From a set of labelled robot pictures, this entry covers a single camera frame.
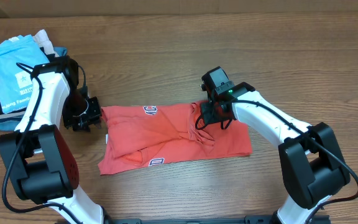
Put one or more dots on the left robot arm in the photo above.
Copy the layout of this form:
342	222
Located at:
41	171

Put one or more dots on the red t-shirt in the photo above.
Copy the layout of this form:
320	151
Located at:
146	136

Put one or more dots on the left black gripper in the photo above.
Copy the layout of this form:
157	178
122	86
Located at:
94	117

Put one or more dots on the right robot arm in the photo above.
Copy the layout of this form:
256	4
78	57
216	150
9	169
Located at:
312	164

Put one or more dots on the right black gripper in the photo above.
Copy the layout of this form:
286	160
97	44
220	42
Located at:
207	117

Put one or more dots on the light blue printed t-shirt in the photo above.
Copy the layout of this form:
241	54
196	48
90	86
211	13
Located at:
17	58

